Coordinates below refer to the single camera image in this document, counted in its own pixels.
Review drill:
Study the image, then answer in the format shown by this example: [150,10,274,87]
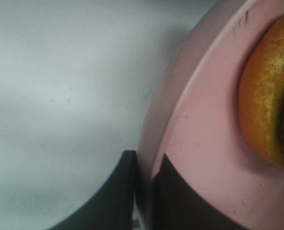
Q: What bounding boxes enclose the toy burger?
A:
[237,15,284,165]

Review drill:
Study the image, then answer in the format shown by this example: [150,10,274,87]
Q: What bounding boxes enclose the pink round plate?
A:
[136,0,284,230]

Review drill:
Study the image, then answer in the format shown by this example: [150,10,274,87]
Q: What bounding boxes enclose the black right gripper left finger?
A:
[51,150,136,230]

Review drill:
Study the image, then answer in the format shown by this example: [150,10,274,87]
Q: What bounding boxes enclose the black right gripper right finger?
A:
[152,153,228,230]

